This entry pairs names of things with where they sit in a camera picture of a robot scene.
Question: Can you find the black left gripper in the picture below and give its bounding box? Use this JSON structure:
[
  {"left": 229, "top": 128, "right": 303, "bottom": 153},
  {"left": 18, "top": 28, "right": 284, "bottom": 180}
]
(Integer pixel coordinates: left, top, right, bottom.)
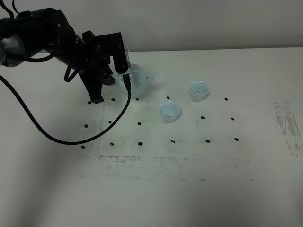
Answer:
[{"left": 71, "top": 30, "right": 115, "bottom": 104}]

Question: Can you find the light blue porcelain teapot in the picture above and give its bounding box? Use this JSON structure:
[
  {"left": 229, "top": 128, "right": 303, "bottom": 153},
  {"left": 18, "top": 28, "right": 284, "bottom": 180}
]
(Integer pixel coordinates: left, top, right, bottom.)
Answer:
[{"left": 127, "top": 63, "right": 159, "bottom": 97}]

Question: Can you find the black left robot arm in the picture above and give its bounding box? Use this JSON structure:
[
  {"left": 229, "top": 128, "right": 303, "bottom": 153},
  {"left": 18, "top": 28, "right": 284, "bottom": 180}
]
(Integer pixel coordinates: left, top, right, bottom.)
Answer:
[{"left": 0, "top": 8, "right": 114, "bottom": 104}]

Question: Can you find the near light blue teacup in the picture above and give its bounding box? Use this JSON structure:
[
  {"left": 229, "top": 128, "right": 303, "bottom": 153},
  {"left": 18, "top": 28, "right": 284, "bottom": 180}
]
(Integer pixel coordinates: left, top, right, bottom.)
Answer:
[{"left": 159, "top": 101, "right": 181, "bottom": 123}]

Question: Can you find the light blue teacup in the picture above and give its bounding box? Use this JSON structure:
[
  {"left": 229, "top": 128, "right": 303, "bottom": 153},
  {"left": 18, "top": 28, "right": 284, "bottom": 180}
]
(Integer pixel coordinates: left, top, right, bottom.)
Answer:
[
  {"left": 159, "top": 101, "right": 181, "bottom": 123},
  {"left": 188, "top": 81, "right": 210, "bottom": 102}
]

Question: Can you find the far light blue teacup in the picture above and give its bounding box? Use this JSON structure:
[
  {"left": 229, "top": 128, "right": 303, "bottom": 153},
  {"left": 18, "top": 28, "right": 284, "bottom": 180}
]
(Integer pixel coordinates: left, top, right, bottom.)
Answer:
[{"left": 188, "top": 81, "right": 210, "bottom": 102}]

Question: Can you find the black left camera cable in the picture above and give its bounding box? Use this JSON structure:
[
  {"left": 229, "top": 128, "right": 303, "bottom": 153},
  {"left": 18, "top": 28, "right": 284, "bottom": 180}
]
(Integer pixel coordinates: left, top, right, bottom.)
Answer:
[{"left": 0, "top": 0, "right": 133, "bottom": 145}]

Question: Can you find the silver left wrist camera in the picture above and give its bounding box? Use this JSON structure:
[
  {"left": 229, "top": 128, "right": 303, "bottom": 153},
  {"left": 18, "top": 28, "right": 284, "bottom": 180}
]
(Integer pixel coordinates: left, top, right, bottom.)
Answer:
[{"left": 92, "top": 33, "right": 130, "bottom": 74}]

